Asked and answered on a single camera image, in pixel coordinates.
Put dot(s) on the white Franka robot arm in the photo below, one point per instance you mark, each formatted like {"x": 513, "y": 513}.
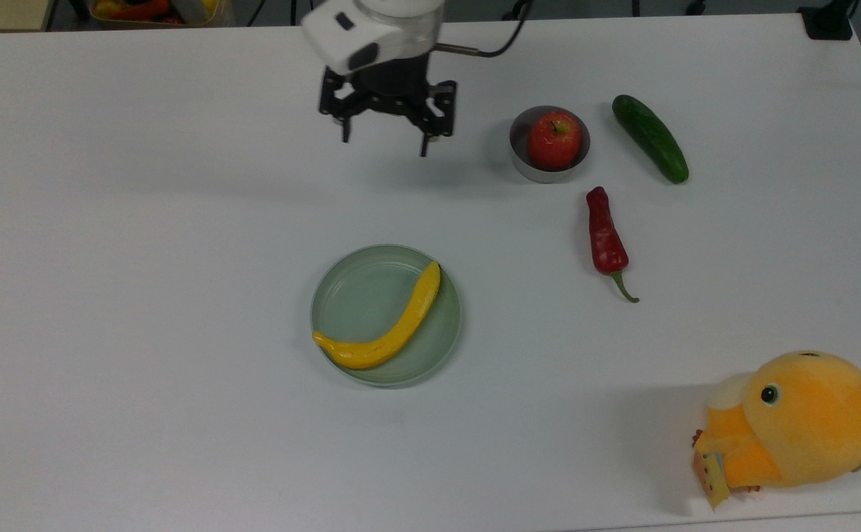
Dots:
{"x": 400, "y": 33}

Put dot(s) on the red chili pepper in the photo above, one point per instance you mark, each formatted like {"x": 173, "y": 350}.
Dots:
{"x": 606, "y": 240}

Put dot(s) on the small grey bowl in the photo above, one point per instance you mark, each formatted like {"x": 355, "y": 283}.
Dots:
{"x": 548, "y": 176}

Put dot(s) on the tan wooden board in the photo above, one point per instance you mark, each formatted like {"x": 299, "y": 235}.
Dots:
{"x": 1, "y": 13}

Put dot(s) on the yellow banana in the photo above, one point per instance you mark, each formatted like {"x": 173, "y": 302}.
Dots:
{"x": 400, "y": 325}

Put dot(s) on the bin of toy vegetables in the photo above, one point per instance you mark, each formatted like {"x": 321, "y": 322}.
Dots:
{"x": 149, "y": 11}

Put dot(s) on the pale green plate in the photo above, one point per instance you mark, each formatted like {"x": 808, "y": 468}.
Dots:
{"x": 360, "y": 295}

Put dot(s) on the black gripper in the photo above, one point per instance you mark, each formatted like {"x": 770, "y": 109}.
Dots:
{"x": 393, "y": 85}

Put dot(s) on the green cucumber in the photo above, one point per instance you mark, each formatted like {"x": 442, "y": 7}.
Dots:
{"x": 652, "y": 140}

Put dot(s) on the red apple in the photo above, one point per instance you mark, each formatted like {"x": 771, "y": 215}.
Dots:
{"x": 554, "y": 142}

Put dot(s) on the orange plush toy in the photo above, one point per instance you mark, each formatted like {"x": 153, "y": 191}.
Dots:
{"x": 807, "y": 421}

